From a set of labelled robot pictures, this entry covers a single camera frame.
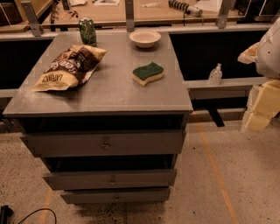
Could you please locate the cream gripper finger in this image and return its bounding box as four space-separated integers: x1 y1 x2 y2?
242 80 280 132
237 42 259 64

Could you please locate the green and yellow sponge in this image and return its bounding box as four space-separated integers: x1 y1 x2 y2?
132 62 164 87

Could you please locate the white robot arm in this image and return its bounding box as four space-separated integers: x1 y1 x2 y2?
237 18 280 132

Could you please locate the brown chip bag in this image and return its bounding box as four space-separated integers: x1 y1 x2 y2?
32 45 107 92

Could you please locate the clear sanitizer bottle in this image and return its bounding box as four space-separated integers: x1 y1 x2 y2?
208 63 222 85

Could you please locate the black ribbed tool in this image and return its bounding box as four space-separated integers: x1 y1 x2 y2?
168 0 203 18

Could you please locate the white bowl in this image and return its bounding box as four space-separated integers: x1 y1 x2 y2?
129 30 161 48

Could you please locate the top grey drawer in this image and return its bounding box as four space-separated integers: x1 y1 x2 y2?
21 130 185 158

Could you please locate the grey drawer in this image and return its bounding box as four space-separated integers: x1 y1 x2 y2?
43 169 177 190
60 187 170 204
21 130 185 158

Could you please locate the middle grey drawer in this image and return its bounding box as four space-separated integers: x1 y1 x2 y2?
43 169 177 190

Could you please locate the bottom grey drawer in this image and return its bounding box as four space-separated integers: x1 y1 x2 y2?
60 187 170 204

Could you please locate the grey drawer cabinet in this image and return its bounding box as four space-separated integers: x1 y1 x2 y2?
2 31 194 205

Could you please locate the green soda can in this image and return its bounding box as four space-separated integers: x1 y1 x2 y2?
79 17 97 46

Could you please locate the black floor cable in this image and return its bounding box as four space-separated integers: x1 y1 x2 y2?
0 205 58 224

